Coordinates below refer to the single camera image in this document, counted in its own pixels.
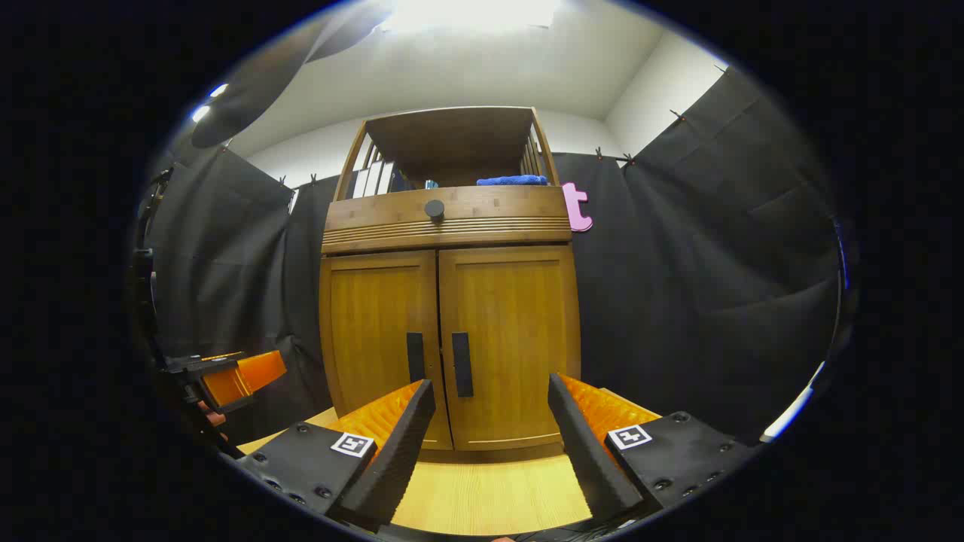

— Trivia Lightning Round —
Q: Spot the black backdrop cloth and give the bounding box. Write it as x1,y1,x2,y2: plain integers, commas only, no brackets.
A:
143,66,843,445

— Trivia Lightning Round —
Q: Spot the wooden double-door shoe cabinet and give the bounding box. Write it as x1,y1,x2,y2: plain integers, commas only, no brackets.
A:
319,106,581,452

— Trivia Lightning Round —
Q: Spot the wooden cabinet door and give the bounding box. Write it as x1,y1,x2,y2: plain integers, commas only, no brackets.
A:
319,251,453,451
439,244,581,451

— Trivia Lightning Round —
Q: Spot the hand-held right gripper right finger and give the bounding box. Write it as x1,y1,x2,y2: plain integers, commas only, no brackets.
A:
548,373,756,522

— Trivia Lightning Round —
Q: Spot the ceiling light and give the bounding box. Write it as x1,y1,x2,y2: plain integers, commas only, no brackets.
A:
377,0,562,35

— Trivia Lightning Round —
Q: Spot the row of white binders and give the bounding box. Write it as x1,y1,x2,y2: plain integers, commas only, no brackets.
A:
352,160,413,199

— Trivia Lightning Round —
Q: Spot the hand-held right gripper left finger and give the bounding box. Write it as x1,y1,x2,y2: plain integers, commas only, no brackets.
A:
237,379,437,528

